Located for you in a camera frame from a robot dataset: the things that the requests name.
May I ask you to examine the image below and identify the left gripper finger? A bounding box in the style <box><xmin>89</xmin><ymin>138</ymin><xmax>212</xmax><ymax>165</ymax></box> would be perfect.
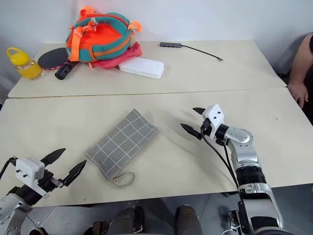
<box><xmin>61</xmin><ymin>160</ymin><xmax>87</xmax><ymax>188</ymax></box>
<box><xmin>40</xmin><ymin>147</ymin><xmax>67</xmax><ymax>165</ymax></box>

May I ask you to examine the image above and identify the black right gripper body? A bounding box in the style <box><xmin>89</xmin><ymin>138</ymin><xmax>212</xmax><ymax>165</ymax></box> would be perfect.
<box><xmin>200</xmin><ymin>118</ymin><xmax>216</xmax><ymax>141</ymax></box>

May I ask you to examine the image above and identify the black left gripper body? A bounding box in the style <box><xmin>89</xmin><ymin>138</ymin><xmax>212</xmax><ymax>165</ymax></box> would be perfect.
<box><xmin>37</xmin><ymin>170</ymin><xmax>66</xmax><ymax>196</ymax></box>

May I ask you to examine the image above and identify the grey checked fabric pouch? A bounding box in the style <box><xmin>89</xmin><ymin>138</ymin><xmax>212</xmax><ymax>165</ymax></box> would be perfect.
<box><xmin>85</xmin><ymin>109</ymin><xmax>160</xmax><ymax>188</ymax></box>

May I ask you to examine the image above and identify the white rectangular box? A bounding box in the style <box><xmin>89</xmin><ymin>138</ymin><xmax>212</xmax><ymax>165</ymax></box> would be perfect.
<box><xmin>118</xmin><ymin>57</ymin><xmax>165</xmax><ymax>79</ymax></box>

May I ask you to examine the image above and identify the bystander's bare hand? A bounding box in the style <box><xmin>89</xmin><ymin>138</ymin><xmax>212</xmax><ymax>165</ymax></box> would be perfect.
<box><xmin>287</xmin><ymin>82</ymin><xmax>310</xmax><ymax>104</ymax></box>

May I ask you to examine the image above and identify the black cylinder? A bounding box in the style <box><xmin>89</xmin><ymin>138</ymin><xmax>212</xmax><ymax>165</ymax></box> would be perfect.
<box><xmin>54</xmin><ymin>62</ymin><xmax>77</xmax><ymax>80</ymax></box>

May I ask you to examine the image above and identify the dark rounded shape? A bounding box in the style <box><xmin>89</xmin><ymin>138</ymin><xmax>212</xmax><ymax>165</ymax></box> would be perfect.
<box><xmin>175</xmin><ymin>205</ymin><xmax>197</xmax><ymax>235</ymax></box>

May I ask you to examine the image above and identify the red cloth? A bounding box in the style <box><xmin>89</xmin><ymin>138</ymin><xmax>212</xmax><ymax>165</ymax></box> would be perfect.
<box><xmin>88</xmin><ymin>42</ymin><xmax>143</xmax><ymax>71</ymax></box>

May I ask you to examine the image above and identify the yellow plastic bottle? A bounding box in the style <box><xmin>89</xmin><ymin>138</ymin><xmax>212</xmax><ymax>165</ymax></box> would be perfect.
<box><xmin>6</xmin><ymin>47</ymin><xmax>45</xmax><ymax>81</ymax></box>

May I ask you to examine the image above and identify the black table tennis paddle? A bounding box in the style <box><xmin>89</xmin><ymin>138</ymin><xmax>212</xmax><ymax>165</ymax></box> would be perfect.
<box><xmin>38</xmin><ymin>47</ymin><xmax>74</xmax><ymax>72</ymax></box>

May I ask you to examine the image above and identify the orange and teal backpack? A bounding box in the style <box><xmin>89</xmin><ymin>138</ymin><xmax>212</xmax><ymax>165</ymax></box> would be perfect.
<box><xmin>65</xmin><ymin>6</ymin><xmax>143</xmax><ymax>70</ymax></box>

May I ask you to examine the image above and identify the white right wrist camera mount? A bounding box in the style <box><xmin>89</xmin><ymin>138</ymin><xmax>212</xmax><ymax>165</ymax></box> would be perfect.
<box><xmin>202</xmin><ymin>104</ymin><xmax>226</xmax><ymax>142</ymax></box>

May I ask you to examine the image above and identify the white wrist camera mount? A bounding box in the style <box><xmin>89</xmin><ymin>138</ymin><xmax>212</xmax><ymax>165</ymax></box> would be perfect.
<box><xmin>15</xmin><ymin>157</ymin><xmax>49</xmax><ymax>198</ymax></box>
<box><xmin>202</xmin><ymin>104</ymin><xmax>226</xmax><ymax>142</ymax></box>

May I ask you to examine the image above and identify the long black right arm cable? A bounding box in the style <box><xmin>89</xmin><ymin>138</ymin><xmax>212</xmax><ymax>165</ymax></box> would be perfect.
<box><xmin>201</xmin><ymin>127</ymin><xmax>240</xmax><ymax>189</ymax></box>

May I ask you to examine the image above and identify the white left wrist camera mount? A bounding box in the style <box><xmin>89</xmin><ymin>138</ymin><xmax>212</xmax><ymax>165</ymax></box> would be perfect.
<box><xmin>15</xmin><ymin>157</ymin><xmax>49</xmax><ymax>198</ymax></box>

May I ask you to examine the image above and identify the short black right arm cable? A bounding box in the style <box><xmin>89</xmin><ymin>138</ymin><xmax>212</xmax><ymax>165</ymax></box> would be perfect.
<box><xmin>216</xmin><ymin>140</ymin><xmax>236</xmax><ymax>177</ymax></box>

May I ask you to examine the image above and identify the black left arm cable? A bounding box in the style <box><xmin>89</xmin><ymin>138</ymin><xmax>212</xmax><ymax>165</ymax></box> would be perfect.
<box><xmin>0</xmin><ymin>158</ymin><xmax>18</xmax><ymax>177</ymax></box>

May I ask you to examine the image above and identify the black USB hub cable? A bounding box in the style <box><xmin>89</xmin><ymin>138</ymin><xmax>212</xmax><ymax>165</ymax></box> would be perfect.
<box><xmin>180</xmin><ymin>44</ymin><xmax>224</xmax><ymax>62</ymax></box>

